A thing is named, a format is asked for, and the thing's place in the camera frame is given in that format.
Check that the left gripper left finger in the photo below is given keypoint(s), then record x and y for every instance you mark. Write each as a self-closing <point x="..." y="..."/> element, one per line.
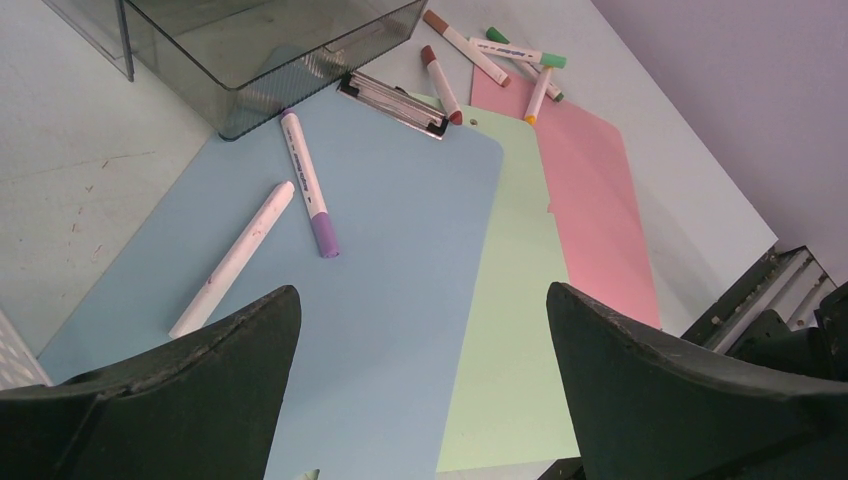
<point x="204" y="406"/>

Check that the pink clipboard sheet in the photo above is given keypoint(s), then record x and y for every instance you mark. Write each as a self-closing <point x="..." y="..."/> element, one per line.
<point x="565" y="210"/>

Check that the green clipboard sheet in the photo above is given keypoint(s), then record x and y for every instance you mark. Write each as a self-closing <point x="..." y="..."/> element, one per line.
<point x="425" y="344"/>

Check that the brown cap marker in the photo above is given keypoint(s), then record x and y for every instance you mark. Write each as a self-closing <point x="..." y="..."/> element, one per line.
<point x="464" y="46"/>

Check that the dark red cap marker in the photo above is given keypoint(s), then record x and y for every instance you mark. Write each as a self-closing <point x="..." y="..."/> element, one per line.
<point x="444" y="92"/>

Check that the purple cap marker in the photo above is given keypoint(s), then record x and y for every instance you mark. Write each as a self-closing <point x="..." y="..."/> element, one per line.
<point x="320" y="222"/>

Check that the light green cap marker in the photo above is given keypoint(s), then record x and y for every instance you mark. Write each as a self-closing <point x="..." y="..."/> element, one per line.
<point x="518" y="53"/>

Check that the blue clipboard sheet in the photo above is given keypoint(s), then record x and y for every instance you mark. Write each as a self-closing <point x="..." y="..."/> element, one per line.
<point x="141" y="295"/>

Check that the metal clipboard clip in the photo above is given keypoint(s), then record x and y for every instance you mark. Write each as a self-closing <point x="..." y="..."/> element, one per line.
<point x="394" y="102"/>

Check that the white plastic file rack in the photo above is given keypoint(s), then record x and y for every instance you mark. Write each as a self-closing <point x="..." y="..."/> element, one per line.
<point x="19" y="366"/>

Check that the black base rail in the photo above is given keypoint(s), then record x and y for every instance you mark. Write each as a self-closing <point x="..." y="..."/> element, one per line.
<point x="790" y="284"/>

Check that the plain white marker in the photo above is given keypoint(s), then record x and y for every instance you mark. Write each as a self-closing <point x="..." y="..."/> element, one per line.
<point x="234" y="261"/>

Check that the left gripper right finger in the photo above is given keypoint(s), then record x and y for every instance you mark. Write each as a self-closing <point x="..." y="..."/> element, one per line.
<point x="648" y="405"/>

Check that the clear plastic drawer box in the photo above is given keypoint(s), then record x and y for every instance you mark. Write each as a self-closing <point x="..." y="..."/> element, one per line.
<point x="239" y="63"/>

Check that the orange cap marker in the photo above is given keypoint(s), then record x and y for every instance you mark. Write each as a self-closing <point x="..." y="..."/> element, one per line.
<point x="538" y="95"/>

